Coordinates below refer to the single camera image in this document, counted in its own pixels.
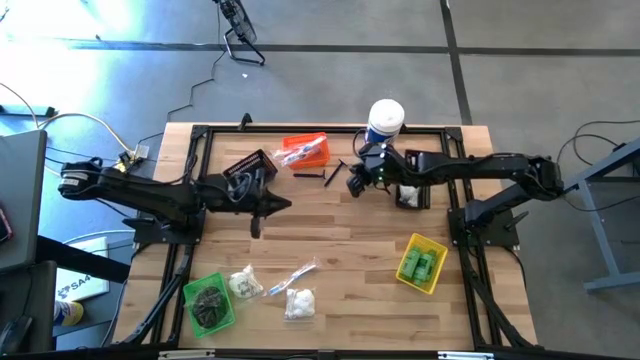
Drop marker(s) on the green toy pieces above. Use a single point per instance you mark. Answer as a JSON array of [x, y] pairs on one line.
[[421, 252]]

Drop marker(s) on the black plastic basket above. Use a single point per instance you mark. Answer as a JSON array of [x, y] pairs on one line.
[[426, 204], [247, 164]]

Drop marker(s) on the black aluminium table frame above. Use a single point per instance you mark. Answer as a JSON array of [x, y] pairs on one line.
[[300, 128]]

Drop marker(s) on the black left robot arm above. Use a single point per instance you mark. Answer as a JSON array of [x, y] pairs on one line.
[[140, 192]]

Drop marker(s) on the white blue wipes canister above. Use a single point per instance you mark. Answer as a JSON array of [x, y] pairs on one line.
[[385, 117]]

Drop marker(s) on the orange plastic basket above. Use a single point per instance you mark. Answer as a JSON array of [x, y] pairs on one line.
[[295, 137]]

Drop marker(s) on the yellow plastic basket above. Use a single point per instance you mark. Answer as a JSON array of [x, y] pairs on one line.
[[440, 255]]

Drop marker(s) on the red black phone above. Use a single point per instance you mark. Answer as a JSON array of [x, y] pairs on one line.
[[4, 225]]

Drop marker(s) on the yellow white container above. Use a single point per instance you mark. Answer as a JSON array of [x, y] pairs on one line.
[[72, 314]]

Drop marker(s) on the white printed box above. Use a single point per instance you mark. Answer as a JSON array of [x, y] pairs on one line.
[[80, 285]]

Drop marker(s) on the green plastic basket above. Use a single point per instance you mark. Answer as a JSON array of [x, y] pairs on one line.
[[205, 332]]

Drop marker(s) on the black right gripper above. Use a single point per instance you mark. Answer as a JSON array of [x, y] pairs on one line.
[[390, 167]]

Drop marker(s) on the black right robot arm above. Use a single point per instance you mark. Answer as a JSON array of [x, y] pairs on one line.
[[475, 165]]

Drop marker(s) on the blue steel table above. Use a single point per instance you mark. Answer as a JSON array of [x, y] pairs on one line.
[[595, 225]]

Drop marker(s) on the black floor fan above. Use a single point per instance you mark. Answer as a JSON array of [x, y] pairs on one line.
[[243, 25]]

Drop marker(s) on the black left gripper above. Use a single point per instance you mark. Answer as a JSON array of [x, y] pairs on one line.
[[250, 200]]

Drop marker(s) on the yellow white power strip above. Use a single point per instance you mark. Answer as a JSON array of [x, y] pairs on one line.
[[140, 151]]

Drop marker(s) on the black desk foot bar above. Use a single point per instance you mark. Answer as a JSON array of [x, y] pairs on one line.
[[30, 111]]

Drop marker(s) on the grey desk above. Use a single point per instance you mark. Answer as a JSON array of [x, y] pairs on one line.
[[22, 200]]

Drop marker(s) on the black desk support beam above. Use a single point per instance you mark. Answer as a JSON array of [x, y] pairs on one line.
[[80, 259]]

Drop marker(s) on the silver frame bracket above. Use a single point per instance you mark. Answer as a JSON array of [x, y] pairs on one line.
[[186, 355], [465, 356]]

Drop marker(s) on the bagged white cotton balls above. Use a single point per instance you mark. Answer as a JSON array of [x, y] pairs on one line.
[[300, 303], [409, 196]]

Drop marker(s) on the bagged cotton swabs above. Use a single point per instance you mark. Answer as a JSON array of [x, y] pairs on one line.
[[244, 286]]

